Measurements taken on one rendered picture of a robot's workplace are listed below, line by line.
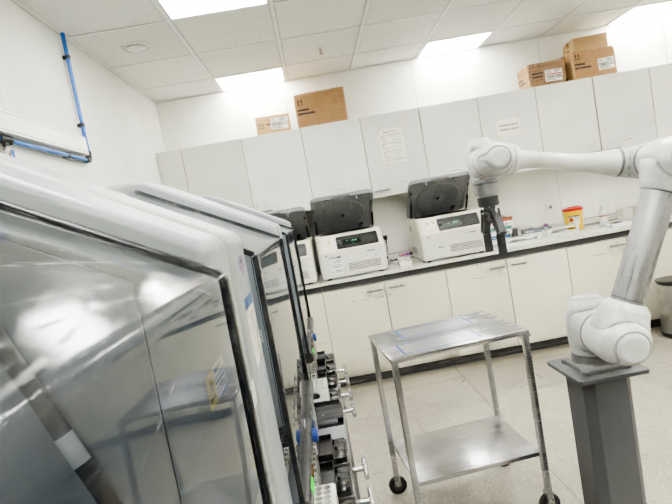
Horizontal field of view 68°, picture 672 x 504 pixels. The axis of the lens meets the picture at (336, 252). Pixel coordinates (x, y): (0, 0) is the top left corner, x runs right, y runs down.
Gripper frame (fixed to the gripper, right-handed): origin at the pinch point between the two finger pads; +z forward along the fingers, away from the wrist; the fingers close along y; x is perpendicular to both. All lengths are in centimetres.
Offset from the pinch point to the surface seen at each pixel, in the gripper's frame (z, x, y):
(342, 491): 38, 69, -71
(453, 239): 14, -45, 220
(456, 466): 92, 23, 23
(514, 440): 92, -7, 35
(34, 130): -85, 181, 53
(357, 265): 21, 36, 221
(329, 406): 40, 70, -17
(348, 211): -23, 33, 253
